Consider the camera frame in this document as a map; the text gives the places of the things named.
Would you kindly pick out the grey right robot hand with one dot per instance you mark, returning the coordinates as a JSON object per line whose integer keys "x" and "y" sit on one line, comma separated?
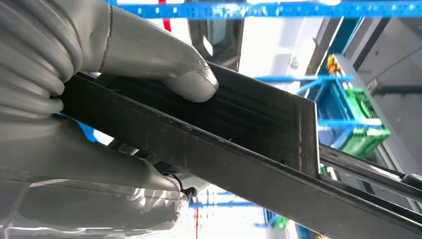
{"x": 148, "y": 49}

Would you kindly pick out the blue metal shelf rack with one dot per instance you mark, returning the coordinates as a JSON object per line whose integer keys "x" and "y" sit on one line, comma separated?
{"x": 263, "y": 10}

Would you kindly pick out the blue metal storage rack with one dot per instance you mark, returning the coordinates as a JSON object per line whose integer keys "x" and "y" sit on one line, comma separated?
{"x": 326, "y": 99}

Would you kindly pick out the green plastic crate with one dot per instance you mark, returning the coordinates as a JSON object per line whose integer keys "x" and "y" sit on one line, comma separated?
{"x": 366, "y": 132}

